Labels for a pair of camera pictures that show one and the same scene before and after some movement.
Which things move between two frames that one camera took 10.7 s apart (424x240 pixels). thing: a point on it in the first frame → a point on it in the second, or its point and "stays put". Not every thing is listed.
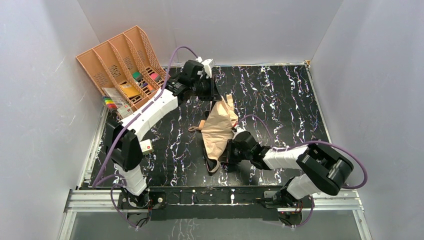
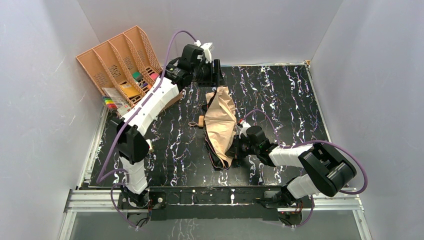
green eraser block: [137, 76] stays put
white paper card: [114, 93] stays put
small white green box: [146, 147] stays put
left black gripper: [215, 89] → [216, 72]
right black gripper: [228, 153] → [234, 149]
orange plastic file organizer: [127, 62] stays put
